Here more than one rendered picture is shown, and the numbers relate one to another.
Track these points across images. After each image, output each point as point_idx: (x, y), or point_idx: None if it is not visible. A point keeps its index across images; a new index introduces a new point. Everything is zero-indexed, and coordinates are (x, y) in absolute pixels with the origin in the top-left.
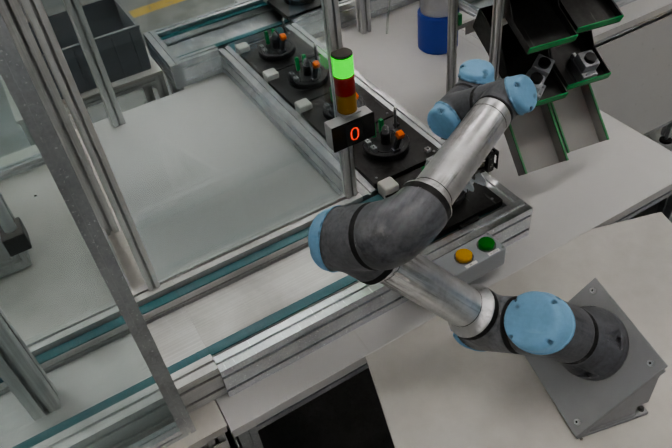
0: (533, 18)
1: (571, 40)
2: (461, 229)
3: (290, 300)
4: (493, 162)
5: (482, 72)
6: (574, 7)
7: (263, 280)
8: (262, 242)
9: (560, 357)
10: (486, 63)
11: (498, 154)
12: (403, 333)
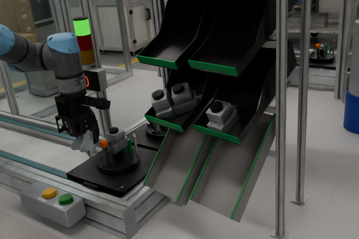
0: (179, 41)
1: (172, 66)
2: (82, 185)
3: (16, 154)
4: (71, 128)
5: (50, 37)
6: (222, 49)
7: (32, 142)
8: (53, 126)
9: None
10: (64, 35)
11: (72, 123)
12: (4, 209)
